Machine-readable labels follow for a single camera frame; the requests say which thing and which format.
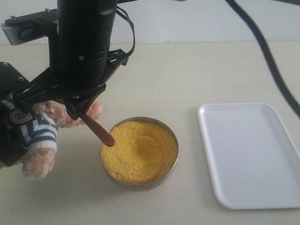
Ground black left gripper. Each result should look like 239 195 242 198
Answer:
0 62 29 166

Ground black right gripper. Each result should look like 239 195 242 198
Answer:
13 49 129 120

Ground pink teddy bear striped sweater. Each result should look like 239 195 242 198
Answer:
0 99 103 180

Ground dark red wooden spoon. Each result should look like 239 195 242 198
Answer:
80 114 116 147

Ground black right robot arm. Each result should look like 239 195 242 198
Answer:
5 0 130 120

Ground yellow millet grains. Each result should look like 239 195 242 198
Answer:
101 119 178 186

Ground metal bowl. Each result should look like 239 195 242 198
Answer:
99 116 180 192

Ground white rectangular tray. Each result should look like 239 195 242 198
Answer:
197 103 300 210

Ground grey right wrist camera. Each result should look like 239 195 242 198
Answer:
0 8 57 45

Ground black cable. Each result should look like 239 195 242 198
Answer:
225 0 300 113

